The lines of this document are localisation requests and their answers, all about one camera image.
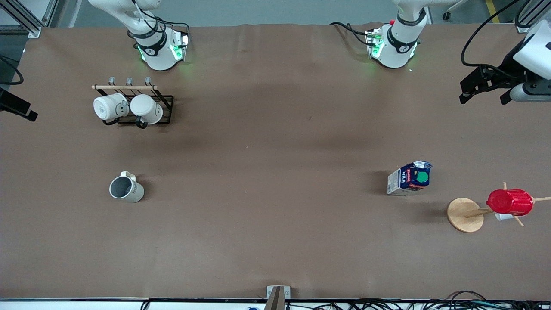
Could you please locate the blue milk carton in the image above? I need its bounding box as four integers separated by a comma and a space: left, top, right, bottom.
387, 161, 433, 197

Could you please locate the wooden mug tree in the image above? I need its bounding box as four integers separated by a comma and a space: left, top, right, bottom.
446, 182, 551, 233

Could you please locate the black base cable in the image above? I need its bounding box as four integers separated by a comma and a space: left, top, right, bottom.
129, 0, 191, 44
330, 21, 372, 47

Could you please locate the white mug with black handle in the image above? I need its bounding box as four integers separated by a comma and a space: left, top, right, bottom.
130, 94, 164, 129

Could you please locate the white mug with grey handle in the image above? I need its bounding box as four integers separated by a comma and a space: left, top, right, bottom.
93, 93, 130, 122

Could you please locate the aluminium frame post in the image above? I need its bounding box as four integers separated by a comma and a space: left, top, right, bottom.
514, 0, 545, 34
0, 0, 59, 38

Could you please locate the black right base cable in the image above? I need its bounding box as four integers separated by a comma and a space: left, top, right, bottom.
129, 0, 191, 44

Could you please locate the grey ceramic mug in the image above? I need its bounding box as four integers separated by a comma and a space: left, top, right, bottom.
109, 171, 145, 204

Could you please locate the black wire mug rack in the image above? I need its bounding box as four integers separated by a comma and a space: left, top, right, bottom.
91, 76, 175, 129

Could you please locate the office chair caster leg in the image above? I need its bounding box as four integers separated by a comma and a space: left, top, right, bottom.
442, 0, 471, 21

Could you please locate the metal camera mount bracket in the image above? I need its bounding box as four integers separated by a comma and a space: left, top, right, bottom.
266, 285, 291, 310

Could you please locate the black left base cable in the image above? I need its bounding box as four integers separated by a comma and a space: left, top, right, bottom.
330, 21, 372, 47

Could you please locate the red plastic cup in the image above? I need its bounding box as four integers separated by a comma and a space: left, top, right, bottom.
486, 188, 535, 217

